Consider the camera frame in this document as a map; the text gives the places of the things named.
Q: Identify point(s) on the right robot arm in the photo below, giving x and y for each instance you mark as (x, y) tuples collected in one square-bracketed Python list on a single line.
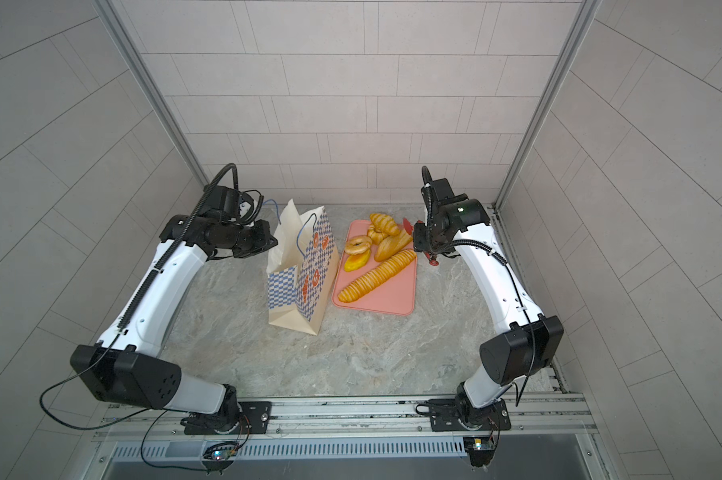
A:
[(525, 338)]

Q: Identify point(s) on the pink tray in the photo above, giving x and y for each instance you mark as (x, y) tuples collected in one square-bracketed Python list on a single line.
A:
[(396, 296)]

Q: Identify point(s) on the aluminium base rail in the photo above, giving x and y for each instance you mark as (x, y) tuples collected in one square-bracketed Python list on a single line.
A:
[(537, 413)]

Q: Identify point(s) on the croissant bread top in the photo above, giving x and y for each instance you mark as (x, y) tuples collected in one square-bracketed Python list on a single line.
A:
[(384, 223)]

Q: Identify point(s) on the red tongs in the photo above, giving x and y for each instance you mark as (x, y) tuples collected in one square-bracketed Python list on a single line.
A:
[(421, 238)]

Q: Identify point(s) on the long ridged bread bottom-left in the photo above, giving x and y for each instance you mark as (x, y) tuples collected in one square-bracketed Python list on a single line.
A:
[(376, 277)]

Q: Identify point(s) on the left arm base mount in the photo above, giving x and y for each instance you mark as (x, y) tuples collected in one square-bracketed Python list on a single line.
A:
[(252, 417)]

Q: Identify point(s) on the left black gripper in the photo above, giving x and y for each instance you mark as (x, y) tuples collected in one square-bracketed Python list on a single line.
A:
[(265, 241)]

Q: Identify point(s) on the right circuit board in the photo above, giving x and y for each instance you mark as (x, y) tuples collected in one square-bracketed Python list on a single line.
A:
[(480, 450)]

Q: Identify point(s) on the circuit board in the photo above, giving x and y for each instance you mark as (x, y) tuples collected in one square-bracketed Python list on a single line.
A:
[(221, 452), (480, 450)]

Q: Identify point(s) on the small twisted bread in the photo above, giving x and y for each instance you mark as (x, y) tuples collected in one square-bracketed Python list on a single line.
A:
[(376, 235)]

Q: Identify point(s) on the left circuit board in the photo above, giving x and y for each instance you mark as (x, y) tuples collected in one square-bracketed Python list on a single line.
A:
[(221, 452)]

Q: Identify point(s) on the long oval bread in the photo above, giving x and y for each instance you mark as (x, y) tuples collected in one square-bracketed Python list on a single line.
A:
[(391, 245)]

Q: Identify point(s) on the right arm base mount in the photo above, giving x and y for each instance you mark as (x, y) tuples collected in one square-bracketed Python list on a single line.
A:
[(451, 414)]

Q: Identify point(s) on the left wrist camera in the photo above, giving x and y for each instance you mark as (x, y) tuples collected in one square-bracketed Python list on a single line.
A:
[(228, 205)]

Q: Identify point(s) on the checkered paper bag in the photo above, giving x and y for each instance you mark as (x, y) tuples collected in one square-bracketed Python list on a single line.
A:
[(301, 269)]

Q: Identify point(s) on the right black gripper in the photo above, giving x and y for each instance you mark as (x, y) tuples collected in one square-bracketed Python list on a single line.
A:
[(444, 250)]

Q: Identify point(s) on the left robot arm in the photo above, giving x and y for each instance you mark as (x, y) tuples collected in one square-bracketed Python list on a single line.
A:
[(124, 366)]

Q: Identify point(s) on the small yellow bread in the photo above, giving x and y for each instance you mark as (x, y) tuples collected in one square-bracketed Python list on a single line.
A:
[(357, 261)]

